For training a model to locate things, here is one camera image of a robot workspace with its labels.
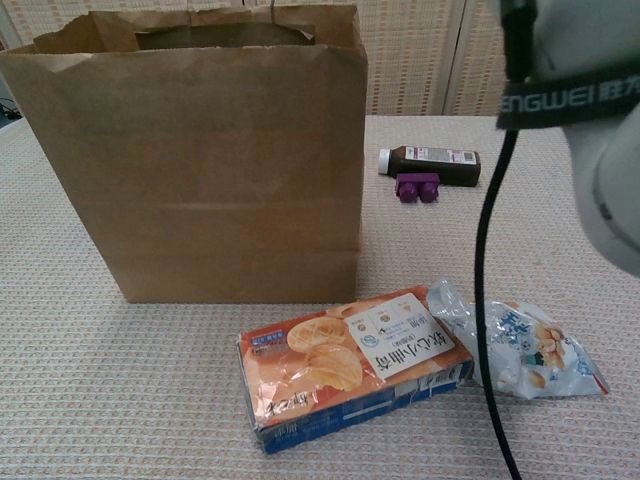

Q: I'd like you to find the purple toy brick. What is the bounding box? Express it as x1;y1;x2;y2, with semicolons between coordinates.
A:
395;172;442;206

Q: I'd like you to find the beige folding screen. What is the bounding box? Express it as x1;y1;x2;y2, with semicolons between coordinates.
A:
0;0;511;118

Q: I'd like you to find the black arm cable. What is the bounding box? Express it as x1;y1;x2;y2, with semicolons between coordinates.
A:
473;0;537;480

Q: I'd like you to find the dark bottle white cap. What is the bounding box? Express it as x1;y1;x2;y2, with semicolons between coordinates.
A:
377;145;484;189

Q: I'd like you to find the white blue snack bag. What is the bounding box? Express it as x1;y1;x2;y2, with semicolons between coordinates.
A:
425;277;612;402

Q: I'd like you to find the brown paper bag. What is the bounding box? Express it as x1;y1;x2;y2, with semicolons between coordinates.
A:
0;4;370;305

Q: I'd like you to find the black velcro strap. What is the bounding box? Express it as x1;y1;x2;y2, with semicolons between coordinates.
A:
495;69;640;133

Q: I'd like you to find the orange biscuit box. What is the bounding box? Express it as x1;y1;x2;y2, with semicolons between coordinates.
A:
235;283;476;456

